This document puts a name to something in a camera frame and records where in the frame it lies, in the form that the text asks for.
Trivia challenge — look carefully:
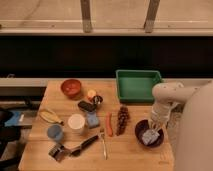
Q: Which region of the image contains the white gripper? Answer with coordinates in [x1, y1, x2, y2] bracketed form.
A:
[149, 102, 172, 134]

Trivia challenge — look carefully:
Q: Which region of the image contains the purple bowl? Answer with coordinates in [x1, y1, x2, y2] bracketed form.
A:
[135, 120, 164, 148]

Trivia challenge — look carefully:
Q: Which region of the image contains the light blue towel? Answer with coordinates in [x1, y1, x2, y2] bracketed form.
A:
[142, 129, 159, 145]

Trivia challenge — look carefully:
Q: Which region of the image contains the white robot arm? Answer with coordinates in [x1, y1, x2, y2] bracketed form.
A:
[150, 80, 213, 171]

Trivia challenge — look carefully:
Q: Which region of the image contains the red bowl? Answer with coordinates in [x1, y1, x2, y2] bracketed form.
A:
[61, 79, 82, 98]

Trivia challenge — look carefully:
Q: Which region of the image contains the bunch of dark grapes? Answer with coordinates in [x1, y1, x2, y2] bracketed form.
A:
[116, 106, 130, 136]

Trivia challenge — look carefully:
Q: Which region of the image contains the green plastic tray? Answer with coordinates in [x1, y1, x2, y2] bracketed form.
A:
[116, 70, 163, 103]

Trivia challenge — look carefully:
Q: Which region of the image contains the blue sponge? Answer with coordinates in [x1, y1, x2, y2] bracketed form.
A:
[86, 112, 100, 129]

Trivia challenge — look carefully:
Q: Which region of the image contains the small orange fruit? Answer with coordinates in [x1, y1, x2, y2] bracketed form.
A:
[87, 89, 97, 99]

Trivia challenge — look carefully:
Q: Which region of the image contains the white cup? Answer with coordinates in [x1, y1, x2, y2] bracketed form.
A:
[68, 114, 86, 134]

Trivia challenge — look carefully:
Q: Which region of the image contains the blue cup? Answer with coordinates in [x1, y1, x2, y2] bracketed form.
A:
[47, 124, 63, 142]

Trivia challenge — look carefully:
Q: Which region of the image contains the yellow banana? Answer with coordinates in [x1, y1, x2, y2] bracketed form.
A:
[39, 109, 64, 125]

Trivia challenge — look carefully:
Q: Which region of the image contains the blue object on shelf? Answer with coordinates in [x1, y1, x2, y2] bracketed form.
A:
[5, 110, 25, 127]

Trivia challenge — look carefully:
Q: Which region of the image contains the black chair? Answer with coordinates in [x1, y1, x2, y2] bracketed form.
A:
[0, 107, 21, 171]

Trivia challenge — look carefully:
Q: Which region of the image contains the black handled spatula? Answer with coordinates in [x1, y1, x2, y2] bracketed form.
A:
[70, 135, 99, 157]

